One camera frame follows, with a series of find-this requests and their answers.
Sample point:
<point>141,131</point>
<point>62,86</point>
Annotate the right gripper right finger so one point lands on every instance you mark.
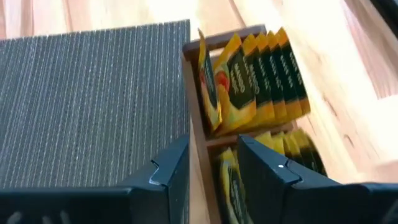
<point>311,205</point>

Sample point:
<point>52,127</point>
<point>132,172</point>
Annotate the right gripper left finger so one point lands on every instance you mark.
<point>93,208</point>

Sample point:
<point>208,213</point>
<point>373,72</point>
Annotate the yellow tea packet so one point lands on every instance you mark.
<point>292,146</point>
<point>311,155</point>

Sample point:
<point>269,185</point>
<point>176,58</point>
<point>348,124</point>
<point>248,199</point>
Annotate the mango tea sachet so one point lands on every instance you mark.
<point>210,93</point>

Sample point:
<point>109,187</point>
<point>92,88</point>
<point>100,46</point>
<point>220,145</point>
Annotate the brown wooden tea organizer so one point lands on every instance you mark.
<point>192,93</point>

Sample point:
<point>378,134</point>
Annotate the dark grey woven placemat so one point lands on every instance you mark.
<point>93,93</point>

